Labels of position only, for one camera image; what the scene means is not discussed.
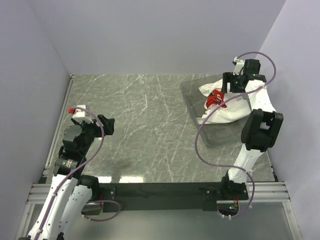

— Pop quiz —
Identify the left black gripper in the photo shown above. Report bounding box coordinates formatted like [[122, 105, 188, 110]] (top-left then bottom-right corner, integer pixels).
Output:
[[71, 114, 115, 155]]

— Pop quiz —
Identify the white t-shirt red print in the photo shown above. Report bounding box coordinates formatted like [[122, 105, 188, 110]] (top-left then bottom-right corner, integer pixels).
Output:
[[197, 79, 251, 125]]

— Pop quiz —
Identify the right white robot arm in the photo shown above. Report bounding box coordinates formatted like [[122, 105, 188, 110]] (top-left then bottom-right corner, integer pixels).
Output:
[[219, 58, 284, 200]]

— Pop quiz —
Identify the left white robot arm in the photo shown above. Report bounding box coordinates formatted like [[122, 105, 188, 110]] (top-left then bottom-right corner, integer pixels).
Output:
[[24, 114, 115, 240]]

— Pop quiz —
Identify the clear plastic bin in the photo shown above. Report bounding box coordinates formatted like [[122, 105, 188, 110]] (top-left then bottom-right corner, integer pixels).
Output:
[[180, 74, 248, 148]]

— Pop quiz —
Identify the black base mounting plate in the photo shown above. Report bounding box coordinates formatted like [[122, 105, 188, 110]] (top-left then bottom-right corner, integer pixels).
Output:
[[89, 182, 249, 211]]

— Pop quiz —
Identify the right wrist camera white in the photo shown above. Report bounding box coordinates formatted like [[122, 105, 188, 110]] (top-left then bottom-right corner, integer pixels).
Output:
[[232, 57, 245, 76]]

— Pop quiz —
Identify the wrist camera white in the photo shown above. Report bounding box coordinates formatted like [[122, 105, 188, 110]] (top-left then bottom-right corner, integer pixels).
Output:
[[68, 107, 92, 123], [232, 57, 245, 76]]

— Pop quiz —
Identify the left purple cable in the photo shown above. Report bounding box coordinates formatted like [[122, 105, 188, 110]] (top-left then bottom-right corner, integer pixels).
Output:
[[32, 106, 122, 238]]

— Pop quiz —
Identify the purple cable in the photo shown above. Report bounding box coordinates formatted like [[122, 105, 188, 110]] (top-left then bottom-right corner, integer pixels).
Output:
[[32, 106, 122, 238], [194, 51, 277, 219]]

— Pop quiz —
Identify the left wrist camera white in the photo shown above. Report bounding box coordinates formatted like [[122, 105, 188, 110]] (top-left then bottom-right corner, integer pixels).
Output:
[[68, 107, 92, 123]]

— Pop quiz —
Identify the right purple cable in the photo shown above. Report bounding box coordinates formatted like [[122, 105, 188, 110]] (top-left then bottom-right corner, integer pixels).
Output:
[[194, 51, 277, 219]]

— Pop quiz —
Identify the aluminium frame rail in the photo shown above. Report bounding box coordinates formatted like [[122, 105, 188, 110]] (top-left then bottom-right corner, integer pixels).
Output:
[[27, 73, 292, 205]]

